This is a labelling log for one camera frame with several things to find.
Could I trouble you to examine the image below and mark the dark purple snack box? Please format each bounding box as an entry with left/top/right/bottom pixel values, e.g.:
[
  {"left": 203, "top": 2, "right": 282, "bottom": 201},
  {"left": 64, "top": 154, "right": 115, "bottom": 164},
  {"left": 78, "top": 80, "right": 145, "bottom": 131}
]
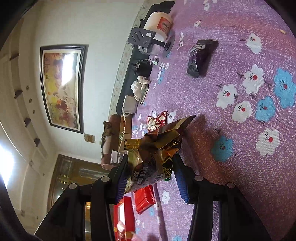
[{"left": 186, "top": 39, "right": 219, "bottom": 78}]

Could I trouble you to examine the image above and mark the white crumpled cloth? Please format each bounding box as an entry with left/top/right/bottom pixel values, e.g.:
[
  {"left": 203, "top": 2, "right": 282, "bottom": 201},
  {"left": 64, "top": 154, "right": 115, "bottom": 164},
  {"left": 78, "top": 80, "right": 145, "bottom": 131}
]
[{"left": 130, "top": 75, "right": 151, "bottom": 101}]

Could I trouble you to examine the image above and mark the dark sofa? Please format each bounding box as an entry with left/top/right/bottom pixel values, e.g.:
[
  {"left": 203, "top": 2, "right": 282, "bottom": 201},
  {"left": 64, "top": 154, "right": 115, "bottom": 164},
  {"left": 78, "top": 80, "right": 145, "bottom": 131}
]
[{"left": 115, "top": 0, "right": 176, "bottom": 115}]

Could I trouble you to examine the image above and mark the red white snack packet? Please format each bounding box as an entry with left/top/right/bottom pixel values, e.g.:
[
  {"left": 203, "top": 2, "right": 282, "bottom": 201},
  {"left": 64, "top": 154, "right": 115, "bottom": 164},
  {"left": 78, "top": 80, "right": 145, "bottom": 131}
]
[{"left": 146, "top": 111, "right": 169, "bottom": 132}]

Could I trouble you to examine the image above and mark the camouflage clothing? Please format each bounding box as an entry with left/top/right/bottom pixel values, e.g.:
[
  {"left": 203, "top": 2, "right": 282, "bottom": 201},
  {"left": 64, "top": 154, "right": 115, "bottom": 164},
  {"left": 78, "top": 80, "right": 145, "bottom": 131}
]
[{"left": 100, "top": 120, "right": 114, "bottom": 145}]

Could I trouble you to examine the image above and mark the brown chair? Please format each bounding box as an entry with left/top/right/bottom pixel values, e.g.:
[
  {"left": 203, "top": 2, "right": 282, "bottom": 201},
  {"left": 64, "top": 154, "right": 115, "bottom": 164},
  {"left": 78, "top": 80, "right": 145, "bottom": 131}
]
[{"left": 100, "top": 115, "right": 122, "bottom": 171}]

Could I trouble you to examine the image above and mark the cardboard box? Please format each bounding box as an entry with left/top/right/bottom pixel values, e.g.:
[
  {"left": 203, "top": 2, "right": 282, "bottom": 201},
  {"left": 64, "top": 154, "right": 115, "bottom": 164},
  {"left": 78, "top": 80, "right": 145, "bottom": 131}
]
[{"left": 117, "top": 115, "right": 132, "bottom": 149}]

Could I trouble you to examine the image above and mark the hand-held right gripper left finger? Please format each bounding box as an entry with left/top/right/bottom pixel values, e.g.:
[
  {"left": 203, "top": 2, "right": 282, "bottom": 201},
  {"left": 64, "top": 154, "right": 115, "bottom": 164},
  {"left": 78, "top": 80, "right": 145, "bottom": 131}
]
[{"left": 35, "top": 154, "right": 129, "bottom": 241}]

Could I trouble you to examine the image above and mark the black phone stand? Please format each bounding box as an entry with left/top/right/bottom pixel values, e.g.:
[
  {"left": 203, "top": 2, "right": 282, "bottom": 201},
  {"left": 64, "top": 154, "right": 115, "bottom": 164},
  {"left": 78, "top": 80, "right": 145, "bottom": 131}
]
[{"left": 128, "top": 27, "right": 176, "bottom": 58}]

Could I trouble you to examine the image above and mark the framed wall painting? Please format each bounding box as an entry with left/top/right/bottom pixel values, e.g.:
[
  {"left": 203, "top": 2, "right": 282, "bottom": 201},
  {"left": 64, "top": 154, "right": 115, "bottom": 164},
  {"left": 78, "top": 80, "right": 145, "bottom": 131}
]
[{"left": 39, "top": 44, "right": 89, "bottom": 134}]

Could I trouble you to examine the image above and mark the wooden glass cabinet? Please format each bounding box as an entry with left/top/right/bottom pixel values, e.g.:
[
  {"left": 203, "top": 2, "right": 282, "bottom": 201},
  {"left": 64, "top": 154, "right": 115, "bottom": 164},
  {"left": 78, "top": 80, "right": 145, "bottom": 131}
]
[{"left": 47, "top": 153, "right": 116, "bottom": 234}]

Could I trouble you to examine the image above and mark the white jar red label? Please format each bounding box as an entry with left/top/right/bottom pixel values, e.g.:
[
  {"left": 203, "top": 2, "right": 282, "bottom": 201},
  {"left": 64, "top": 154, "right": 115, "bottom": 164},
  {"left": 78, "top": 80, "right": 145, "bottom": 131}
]
[{"left": 143, "top": 11, "right": 173, "bottom": 42}]

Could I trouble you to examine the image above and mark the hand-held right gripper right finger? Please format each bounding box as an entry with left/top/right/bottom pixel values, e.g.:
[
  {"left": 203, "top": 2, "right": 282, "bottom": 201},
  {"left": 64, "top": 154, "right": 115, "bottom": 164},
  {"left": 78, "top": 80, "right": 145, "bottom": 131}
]
[{"left": 172, "top": 154, "right": 273, "bottom": 241}]

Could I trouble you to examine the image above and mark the red box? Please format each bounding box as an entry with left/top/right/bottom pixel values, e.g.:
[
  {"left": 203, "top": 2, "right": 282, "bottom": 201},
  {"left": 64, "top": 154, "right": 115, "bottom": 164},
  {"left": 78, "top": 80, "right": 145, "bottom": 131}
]
[{"left": 113, "top": 196, "right": 136, "bottom": 241}]

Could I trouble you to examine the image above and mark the gold snack bag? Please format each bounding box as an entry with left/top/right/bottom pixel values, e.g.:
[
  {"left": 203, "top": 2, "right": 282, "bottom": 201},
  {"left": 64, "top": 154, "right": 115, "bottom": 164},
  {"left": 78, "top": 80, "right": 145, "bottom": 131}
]
[{"left": 119, "top": 115, "right": 196, "bottom": 194}]

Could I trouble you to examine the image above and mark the small black box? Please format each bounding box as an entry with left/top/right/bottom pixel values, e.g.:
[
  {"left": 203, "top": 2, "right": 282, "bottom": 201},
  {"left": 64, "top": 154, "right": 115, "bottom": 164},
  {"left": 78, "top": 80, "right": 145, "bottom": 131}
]
[{"left": 131, "top": 59, "right": 160, "bottom": 77}]

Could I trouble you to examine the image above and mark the thin flat booklet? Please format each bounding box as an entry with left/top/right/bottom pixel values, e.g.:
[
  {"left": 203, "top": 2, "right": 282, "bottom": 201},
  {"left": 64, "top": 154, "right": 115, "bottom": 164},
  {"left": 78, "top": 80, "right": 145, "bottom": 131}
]
[{"left": 139, "top": 83, "right": 150, "bottom": 105}]

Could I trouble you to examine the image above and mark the large white mug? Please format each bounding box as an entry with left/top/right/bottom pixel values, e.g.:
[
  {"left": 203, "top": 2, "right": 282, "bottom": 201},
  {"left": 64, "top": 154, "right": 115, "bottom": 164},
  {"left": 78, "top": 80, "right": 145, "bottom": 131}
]
[{"left": 121, "top": 95, "right": 139, "bottom": 116}]

